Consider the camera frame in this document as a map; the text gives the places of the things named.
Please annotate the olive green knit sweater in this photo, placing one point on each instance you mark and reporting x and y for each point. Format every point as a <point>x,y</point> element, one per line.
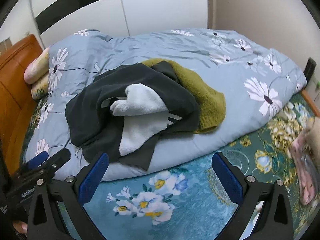
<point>205,100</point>

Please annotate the orange wooden headboard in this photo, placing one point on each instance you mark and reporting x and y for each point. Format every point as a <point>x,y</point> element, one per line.
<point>15,85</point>

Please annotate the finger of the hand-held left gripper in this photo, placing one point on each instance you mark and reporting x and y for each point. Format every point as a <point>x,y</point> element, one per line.
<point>60,157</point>
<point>37,158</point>

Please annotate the pink patterned cloth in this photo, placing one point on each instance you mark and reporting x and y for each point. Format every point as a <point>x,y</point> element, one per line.
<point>307,170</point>

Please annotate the person's left hand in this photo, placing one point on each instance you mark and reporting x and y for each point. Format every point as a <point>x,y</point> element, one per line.
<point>21,228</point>

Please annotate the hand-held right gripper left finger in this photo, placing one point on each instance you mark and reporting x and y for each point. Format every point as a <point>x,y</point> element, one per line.
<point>92,176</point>

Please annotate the light blue daisy-print duvet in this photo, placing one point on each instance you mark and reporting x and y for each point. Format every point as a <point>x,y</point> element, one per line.
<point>175,47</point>

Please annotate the black white-lined fleece garment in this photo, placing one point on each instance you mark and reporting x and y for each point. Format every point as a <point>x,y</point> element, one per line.
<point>85,105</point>

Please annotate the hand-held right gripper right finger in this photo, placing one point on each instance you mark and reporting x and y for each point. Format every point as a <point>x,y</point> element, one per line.
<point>227,177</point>

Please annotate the dark grey garment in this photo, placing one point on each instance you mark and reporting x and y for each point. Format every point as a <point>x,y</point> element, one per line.
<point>165,70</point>

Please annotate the cream floral pillow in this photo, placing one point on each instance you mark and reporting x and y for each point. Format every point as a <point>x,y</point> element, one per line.
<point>40,88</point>

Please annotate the white wardrobe with black stripe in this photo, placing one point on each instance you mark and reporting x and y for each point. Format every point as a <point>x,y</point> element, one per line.
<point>162,10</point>

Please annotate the orange wooden bed rail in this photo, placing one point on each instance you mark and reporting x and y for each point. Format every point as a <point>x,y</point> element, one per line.
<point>311,102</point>

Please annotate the teal floral bed sheet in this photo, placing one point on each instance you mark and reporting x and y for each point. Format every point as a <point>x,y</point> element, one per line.
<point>195,205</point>

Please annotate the black upright object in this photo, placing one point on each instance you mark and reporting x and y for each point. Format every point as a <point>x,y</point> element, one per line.
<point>311,67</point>

